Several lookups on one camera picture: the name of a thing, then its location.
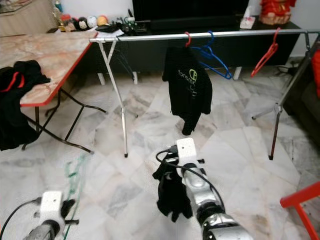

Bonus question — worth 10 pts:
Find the marble folding table red edge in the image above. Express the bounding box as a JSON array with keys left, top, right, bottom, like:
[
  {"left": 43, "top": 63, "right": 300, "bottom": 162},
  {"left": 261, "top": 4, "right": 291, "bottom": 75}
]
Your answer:
[{"left": 0, "top": 31, "right": 107, "bottom": 155}]

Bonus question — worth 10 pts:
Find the blue plastic hanger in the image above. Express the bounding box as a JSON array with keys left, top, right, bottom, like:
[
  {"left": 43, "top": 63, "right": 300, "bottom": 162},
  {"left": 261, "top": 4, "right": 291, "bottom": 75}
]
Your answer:
[{"left": 191, "top": 31, "right": 234, "bottom": 81}]

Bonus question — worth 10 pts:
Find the red cushion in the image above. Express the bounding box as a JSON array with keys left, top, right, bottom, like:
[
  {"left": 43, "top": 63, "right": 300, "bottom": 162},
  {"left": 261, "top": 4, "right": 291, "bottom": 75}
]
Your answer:
[{"left": 311, "top": 50, "right": 320, "bottom": 98}]

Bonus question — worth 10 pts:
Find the black crumpled garment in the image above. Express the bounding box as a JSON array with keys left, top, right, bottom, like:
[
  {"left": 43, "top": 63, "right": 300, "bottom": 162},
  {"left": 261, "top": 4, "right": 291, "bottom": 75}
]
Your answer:
[{"left": 0, "top": 97, "right": 42, "bottom": 152}]

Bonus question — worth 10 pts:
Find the orange round plush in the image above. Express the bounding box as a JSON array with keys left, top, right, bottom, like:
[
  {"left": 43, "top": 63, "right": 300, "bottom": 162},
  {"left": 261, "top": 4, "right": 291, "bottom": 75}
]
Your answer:
[{"left": 97, "top": 15, "right": 110, "bottom": 27}]

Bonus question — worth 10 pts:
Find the green plastic hanger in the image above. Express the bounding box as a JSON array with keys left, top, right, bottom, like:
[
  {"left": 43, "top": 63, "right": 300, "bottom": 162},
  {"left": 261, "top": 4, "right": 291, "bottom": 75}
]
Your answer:
[{"left": 62, "top": 152, "right": 88, "bottom": 240}]

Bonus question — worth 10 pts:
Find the black round mouse plush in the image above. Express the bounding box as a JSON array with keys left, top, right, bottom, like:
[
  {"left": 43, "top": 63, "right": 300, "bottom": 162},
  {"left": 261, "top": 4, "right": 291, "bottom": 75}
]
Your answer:
[{"left": 78, "top": 17, "right": 90, "bottom": 31}]

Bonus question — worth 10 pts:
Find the black wire hanger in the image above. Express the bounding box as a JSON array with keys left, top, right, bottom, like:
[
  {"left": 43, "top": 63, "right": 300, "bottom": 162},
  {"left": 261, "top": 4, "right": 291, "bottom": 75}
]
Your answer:
[{"left": 112, "top": 42, "right": 138, "bottom": 81}]

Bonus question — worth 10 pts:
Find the black soundbar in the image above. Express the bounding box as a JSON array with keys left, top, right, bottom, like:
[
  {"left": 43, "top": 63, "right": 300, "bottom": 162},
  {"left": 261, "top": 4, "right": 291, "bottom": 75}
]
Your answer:
[{"left": 150, "top": 16, "right": 240, "bottom": 32}]

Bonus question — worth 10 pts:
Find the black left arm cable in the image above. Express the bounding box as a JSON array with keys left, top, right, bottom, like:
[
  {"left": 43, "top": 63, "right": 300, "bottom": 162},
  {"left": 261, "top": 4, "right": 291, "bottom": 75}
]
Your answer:
[{"left": 0, "top": 197, "right": 43, "bottom": 240}]

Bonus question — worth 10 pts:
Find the red laughing Buddha statue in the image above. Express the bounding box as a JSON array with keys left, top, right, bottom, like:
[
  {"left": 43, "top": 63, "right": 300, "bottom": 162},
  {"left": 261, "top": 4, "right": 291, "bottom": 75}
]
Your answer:
[{"left": 260, "top": 0, "right": 297, "bottom": 26}]

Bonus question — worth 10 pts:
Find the black polo shirt small logo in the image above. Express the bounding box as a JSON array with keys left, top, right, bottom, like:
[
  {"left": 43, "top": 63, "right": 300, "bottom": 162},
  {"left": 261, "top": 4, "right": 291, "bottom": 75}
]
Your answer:
[{"left": 152, "top": 157, "right": 195, "bottom": 223}]

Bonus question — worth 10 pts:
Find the silver metal clothes rack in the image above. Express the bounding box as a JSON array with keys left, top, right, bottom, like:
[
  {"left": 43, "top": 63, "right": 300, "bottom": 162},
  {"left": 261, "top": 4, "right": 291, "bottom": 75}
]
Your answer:
[{"left": 89, "top": 29, "right": 320, "bottom": 161}]

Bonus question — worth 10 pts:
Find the white pink tissue box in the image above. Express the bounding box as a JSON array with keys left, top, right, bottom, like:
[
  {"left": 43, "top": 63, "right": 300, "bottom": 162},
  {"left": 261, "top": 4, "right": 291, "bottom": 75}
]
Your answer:
[{"left": 240, "top": 6, "right": 257, "bottom": 30}]

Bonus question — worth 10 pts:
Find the light wooden sideboard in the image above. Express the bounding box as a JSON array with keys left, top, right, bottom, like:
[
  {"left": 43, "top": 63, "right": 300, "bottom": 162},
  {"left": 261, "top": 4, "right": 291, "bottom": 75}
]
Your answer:
[{"left": 0, "top": 0, "right": 63, "bottom": 37}]

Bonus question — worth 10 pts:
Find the black shirt large green logo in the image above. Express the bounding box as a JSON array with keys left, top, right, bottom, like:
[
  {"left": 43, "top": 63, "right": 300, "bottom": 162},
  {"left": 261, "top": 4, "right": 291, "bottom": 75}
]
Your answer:
[{"left": 162, "top": 46, "right": 213, "bottom": 137}]

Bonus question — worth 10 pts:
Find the red plastic stool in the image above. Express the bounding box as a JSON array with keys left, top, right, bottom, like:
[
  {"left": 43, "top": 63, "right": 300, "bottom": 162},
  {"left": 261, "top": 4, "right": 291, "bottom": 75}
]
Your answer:
[{"left": 280, "top": 181, "right": 320, "bottom": 240}]

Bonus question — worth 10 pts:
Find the stack of white papers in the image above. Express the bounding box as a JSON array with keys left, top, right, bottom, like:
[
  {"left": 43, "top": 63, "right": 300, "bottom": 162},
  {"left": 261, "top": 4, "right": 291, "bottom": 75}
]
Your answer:
[{"left": 97, "top": 26, "right": 123, "bottom": 38}]

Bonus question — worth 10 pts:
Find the black flat television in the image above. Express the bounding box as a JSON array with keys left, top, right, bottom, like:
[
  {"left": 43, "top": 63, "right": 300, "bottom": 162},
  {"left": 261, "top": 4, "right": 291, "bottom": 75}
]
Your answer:
[{"left": 132, "top": 0, "right": 250, "bottom": 22}]

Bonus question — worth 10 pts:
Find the jar with red lid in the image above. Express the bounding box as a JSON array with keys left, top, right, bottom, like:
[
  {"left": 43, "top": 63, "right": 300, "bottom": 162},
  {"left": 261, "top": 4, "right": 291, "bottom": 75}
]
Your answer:
[{"left": 59, "top": 14, "right": 72, "bottom": 32}]

